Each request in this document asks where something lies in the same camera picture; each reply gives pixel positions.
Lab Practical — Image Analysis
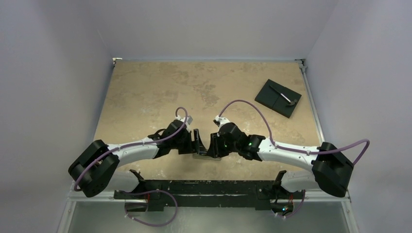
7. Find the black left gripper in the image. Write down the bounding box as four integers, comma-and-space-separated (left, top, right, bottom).
171, 129, 205, 154

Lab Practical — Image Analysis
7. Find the white remote control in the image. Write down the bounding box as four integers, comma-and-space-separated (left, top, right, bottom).
192, 152, 221, 161

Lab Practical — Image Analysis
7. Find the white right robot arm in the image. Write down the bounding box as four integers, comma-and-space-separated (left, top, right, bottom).
206, 122, 354, 198

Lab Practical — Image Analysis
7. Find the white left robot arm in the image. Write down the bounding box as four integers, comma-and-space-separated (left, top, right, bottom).
68, 119, 207, 199

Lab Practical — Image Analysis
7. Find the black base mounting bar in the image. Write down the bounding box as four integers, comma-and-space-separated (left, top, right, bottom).
114, 171, 303, 213

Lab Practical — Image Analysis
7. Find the black metal tool on tray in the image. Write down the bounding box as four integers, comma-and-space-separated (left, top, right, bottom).
269, 85, 298, 106

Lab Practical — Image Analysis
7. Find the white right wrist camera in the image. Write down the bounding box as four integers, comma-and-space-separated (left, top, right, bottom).
213, 116, 231, 128

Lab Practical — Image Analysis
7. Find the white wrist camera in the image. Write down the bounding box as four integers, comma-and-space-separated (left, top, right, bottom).
176, 116, 193, 126
213, 116, 231, 128

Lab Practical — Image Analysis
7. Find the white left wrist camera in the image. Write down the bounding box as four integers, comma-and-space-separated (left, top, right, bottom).
176, 116, 193, 126

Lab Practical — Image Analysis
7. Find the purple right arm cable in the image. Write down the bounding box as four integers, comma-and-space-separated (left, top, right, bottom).
218, 100, 370, 166

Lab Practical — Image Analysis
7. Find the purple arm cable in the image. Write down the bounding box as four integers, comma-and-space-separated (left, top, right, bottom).
73, 107, 189, 192
218, 100, 370, 166

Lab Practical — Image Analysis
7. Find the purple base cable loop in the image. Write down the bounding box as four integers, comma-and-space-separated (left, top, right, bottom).
124, 189, 179, 228

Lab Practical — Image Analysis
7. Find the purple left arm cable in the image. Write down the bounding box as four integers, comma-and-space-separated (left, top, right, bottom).
73, 107, 189, 192

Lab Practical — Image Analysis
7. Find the aluminium frame rail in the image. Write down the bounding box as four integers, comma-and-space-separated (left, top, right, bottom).
295, 59, 325, 143

